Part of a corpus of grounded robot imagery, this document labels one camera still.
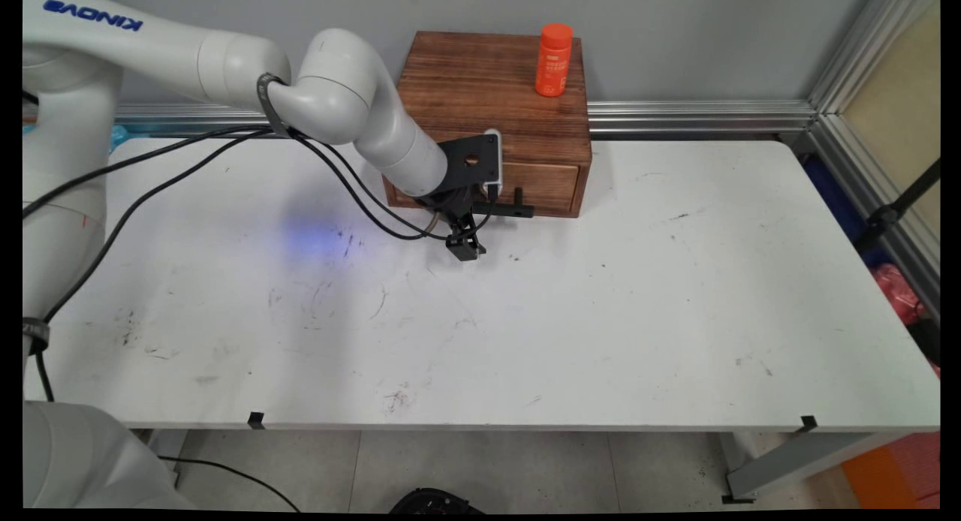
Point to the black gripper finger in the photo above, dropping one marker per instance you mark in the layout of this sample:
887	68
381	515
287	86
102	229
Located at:
477	232
463	247

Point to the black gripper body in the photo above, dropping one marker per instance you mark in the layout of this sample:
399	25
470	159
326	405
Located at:
450	202

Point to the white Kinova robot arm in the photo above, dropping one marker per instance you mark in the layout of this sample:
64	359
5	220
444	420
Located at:
338	85

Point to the brown wooden drawer cabinet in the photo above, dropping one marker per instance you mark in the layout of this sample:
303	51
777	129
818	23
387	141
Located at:
488	78

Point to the orange plastic bottle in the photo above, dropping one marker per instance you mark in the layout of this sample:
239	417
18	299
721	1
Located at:
553	61

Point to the black round floor object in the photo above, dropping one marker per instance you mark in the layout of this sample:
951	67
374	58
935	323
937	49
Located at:
435	502

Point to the black tape tab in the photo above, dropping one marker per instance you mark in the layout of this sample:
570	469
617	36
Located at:
256	420
808	424

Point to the blue patterned sheet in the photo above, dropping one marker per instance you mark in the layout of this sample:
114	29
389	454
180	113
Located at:
120	138

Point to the dark blue object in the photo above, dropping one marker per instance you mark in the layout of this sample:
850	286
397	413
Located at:
837	206

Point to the white table leg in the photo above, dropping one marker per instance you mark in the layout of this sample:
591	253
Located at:
811	457

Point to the black stand rod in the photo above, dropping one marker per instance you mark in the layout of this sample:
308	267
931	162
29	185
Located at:
897	207

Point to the red plastic bag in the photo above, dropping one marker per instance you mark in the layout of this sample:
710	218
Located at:
897	292

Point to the orange object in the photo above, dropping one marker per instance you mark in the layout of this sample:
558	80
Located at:
897	472

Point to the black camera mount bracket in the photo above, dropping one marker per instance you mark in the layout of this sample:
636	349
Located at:
469	164

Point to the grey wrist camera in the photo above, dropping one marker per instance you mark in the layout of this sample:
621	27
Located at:
494	157

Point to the long horizontal aluminium rail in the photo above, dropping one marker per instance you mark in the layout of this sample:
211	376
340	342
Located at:
691	118

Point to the slanted aluminium side rail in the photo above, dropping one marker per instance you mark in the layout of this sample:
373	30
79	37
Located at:
886	213

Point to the upright aluminium frame post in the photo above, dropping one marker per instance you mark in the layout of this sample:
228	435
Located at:
848	52

